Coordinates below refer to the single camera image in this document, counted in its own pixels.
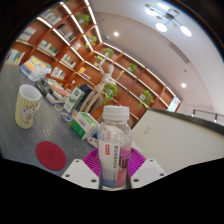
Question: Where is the dark chair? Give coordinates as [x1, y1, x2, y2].
[75, 83, 95, 101]

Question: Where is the flat dark magazine stack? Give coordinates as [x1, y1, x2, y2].
[35, 78, 71, 104]

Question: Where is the yellow striped white cup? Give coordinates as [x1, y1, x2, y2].
[14, 83, 43, 130]

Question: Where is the clear plastic water bottle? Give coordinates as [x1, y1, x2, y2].
[97, 105, 133, 191]

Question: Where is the flat round red coaster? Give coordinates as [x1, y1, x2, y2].
[35, 140, 67, 172]

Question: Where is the wooden wall shelf unit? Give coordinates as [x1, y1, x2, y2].
[3, 0, 183, 129]

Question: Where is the branched ceiling lamp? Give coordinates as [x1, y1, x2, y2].
[144, 2, 193, 38]

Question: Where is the tall green white carton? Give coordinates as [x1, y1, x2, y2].
[63, 87, 85, 114]

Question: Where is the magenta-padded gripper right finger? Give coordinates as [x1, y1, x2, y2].
[126, 148, 167, 190]

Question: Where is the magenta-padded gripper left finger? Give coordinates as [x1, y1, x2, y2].
[61, 148, 101, 190]

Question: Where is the green white cardboard box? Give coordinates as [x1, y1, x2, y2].
[70, 111, 100, 140]

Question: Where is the ceiling air vent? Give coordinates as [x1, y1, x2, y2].
[169, 43, 191, 64]

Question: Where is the dark metal railing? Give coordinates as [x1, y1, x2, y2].
[191, 109, 224, 124]

